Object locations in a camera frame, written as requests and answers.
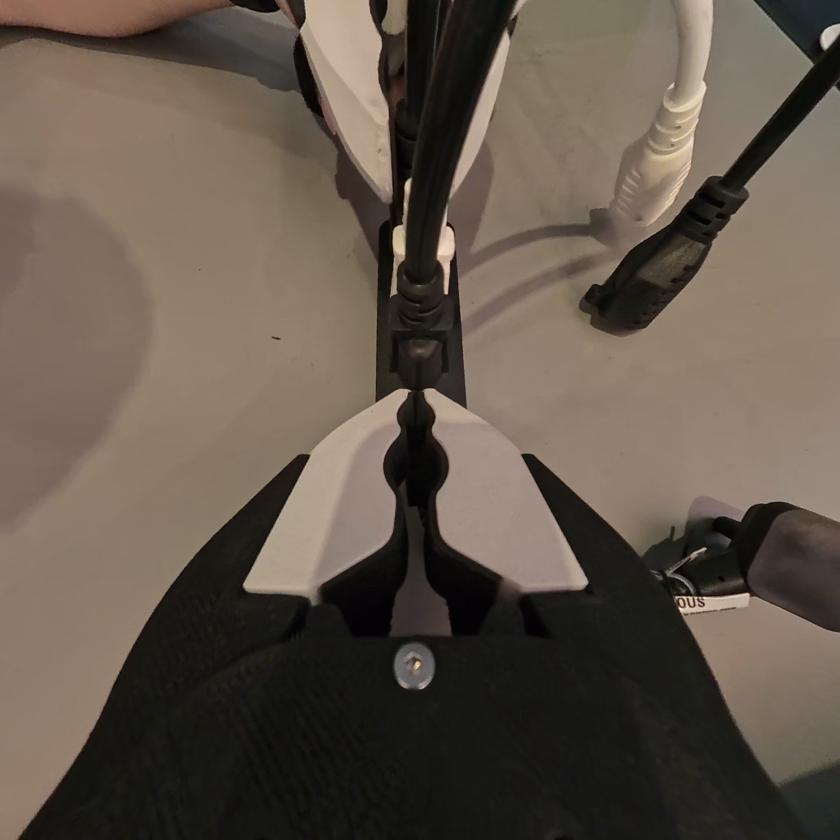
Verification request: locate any person's left forearm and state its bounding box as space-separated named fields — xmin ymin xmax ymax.
xmin=0 ymin=0 xmax=231 ymax=38

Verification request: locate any black power strip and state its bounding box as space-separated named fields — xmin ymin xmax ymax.
xmin=375 ymin=220 xmax=468 ymax=408

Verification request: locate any white power cord with plug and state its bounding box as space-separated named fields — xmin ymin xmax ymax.
xmin=384 ymin=0 xmax=713 ymax=296

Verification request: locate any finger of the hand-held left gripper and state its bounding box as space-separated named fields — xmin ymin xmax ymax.
xmin=297 ymin=0 xmax=404 ymax=202
xmin=448 ymin=29 xmax=514 ymax=201

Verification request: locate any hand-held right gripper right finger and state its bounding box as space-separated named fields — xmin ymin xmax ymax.
xmin=419 ymin=388 xmax=589 ymax=613

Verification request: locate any black power cord with plug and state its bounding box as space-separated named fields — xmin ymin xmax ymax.
xmin=387 ymin=0 xmax=840 ymax=389

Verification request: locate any braided cord with plug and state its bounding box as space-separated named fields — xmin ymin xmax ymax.
xmin=399 ymin=394 xmax=840 ymax=634

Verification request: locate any white warning tag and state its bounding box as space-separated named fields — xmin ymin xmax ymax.
xmin=656 ymin=548 xmax=750 ymax=619

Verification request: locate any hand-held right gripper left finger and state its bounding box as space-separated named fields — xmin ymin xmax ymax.
xmin=243 ymin=389 xmax=413 ymax=613

